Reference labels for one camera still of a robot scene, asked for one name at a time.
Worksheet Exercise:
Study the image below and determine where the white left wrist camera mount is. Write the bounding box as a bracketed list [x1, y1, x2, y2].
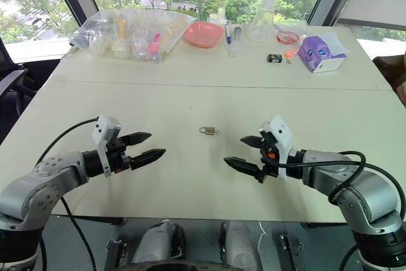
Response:
[91, 116, 122, 178]

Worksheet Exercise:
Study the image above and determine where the cream baby bottle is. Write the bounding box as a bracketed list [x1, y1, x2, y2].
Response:
[113, 13, 133, 60]

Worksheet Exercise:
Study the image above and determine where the grey rounded robot leg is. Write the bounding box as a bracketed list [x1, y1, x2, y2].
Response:
[131, 219, 187, 266]
[219, 220, 264, 271]

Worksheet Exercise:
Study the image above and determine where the clear plastic bag of items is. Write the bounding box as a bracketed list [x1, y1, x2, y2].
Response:
[70, 8, 192, 63]

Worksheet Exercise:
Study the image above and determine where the small orange object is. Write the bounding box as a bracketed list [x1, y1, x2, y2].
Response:
[284, 48, 298, 64]

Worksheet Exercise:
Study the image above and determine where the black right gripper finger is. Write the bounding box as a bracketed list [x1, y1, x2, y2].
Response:
[239, 135, 263, 149]
[223, 156, 263, 177]

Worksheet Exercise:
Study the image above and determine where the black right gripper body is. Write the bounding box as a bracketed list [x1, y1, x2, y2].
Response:
[256, 129, 280, 185]

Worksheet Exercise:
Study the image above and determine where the black metal table bracket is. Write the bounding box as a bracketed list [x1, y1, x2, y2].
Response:
[278, 234, 306, 271]
[103, 238, 128, 271]

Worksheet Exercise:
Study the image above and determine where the pink brush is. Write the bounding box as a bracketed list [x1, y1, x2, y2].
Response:
[148, 32, 163, 55]

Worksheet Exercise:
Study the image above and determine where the brown seat back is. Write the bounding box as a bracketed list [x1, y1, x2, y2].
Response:
[372, 51, 406, 107]

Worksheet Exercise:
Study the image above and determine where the purple and white tissue box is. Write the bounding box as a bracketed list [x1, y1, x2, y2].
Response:
[298, 31, 351, 74]

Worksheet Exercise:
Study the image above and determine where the black office chair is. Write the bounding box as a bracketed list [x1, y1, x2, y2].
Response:
[0, 37, 62, 145]

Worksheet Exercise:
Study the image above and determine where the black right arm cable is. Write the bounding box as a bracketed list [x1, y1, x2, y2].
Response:
[275, 150, 406, 221]

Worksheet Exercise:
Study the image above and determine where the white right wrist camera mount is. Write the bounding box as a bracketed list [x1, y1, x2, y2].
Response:
[259, 114, 294, 180]

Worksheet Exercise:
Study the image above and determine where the clear conical flask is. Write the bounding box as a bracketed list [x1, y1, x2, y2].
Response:
[246, 0, 279, 44]

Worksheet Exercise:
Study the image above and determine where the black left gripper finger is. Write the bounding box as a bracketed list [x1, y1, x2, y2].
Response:
[120, 131, 152, 149]
[129, 148, 167, 171]

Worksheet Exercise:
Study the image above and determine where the clear bag with red item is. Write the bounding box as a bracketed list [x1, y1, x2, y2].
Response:
[273, 21, 307, 45]

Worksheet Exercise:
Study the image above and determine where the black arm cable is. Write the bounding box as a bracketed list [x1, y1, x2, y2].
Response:
[275, 150, 406, 221]
[36, 117, 98, 271]

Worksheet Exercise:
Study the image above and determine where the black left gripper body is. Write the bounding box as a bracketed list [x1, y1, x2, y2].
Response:
[106, 136, 133, 174]

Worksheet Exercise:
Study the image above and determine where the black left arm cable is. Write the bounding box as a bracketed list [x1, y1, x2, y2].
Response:
[36, 117, 98, 271]

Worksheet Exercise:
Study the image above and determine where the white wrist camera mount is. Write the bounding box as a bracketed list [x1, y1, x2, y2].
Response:
[91, 116, 122, 178]
[259, 114, 294, 180]

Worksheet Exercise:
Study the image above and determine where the pink plastic dish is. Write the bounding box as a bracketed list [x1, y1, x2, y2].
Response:
[183, 21, 224, 49]

